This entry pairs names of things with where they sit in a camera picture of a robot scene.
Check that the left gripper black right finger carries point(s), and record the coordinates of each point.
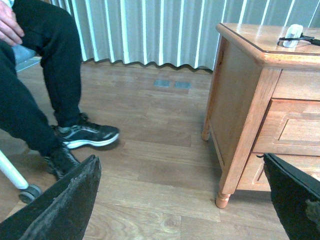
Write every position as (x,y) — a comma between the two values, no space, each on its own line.
(295,196)

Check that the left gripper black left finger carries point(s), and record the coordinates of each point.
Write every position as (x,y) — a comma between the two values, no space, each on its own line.
(62,212)

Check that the wooden drawer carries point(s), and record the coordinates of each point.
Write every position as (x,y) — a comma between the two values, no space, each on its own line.
(290,127)
(253,177)

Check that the white charger adapter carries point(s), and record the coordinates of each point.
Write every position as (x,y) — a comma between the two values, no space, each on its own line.
(293,32)

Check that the bystander bare hand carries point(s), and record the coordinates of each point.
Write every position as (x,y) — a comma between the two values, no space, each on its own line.
(10,30)

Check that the white chair leg with caster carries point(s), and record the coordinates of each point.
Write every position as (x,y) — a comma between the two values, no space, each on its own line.
(27,192)

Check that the black sneaker near gripper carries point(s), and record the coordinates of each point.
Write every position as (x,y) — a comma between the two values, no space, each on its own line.
(60,162)

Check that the black white sneaker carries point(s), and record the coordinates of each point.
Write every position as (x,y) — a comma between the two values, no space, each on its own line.
(85,132)

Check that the light wooden nightstand cabinet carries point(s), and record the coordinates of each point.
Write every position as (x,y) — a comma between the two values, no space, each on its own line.
(252,68)

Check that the blue chair seat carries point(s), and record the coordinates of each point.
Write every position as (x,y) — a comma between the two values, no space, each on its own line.
(22,54)

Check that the right metal floor socket plate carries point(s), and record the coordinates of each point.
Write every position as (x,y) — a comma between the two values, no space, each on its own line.
(182,85)

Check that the metal floor socket plate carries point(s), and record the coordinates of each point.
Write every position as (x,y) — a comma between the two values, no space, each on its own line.
(182,85)
(162,83)

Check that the left metal floor socket plate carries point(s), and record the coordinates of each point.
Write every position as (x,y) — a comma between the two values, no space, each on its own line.
(162,83)

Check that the grey white striped curtain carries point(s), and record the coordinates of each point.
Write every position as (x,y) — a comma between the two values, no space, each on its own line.
(177,32)

